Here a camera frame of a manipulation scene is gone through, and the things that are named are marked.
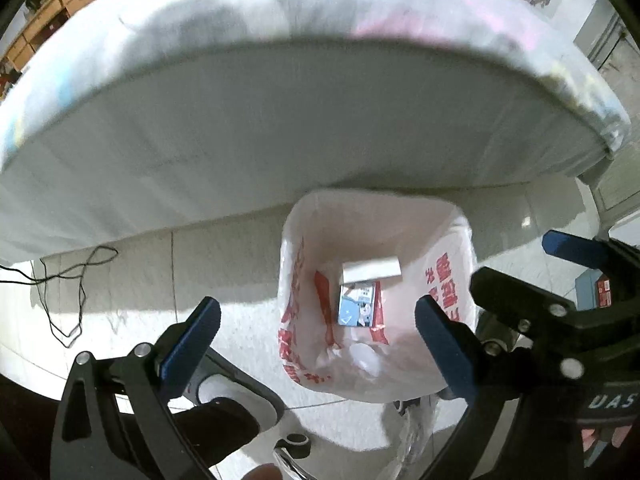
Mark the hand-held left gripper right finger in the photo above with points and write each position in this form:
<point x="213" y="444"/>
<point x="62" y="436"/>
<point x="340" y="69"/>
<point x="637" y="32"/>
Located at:
<point x="447" y="352"/>

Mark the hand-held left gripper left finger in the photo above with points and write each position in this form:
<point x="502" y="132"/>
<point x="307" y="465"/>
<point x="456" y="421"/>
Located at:
<point x="190" y="345"/>

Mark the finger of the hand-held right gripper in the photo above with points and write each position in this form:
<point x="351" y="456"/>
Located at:
<point x="520" y="300"/>
<point x="575" y="249"/>

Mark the white red printed plastic bag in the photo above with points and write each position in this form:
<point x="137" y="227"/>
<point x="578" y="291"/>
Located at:
<point x="350" y="230"/>

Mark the person's left hand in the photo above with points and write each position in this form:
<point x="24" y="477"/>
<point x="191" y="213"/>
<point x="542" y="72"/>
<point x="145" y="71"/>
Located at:
<point x="265" y="472"/>

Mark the blue cardboard box red label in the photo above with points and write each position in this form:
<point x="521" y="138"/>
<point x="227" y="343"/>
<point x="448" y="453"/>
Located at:
<point x="587" y="290"/>

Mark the red white packet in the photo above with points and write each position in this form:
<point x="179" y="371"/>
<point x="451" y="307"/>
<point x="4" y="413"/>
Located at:
<point x="380" y="332"/>

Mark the white crumpled tissue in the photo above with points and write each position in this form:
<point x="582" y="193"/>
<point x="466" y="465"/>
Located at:
<point x="367" y="357"/>

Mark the person's leg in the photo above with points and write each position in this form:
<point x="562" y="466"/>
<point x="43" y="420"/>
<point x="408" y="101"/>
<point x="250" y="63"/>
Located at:
<point x="220" y="425"/>

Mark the grey slipper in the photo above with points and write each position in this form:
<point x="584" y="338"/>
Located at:
<point x="260" y="400"/>

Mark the small blue carton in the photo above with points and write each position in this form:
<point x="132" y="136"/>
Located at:
<point x="356" y="305"/>

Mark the plain white box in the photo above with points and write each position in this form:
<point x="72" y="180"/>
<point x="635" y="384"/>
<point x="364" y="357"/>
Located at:
<point x="372" y="270"/>

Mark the grey green door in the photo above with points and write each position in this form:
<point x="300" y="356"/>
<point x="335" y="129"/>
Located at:
<point x="597" y="30"/>

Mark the bed with circle print sheet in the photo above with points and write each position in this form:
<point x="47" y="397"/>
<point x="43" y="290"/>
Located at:
<point x="300" y="125"/>

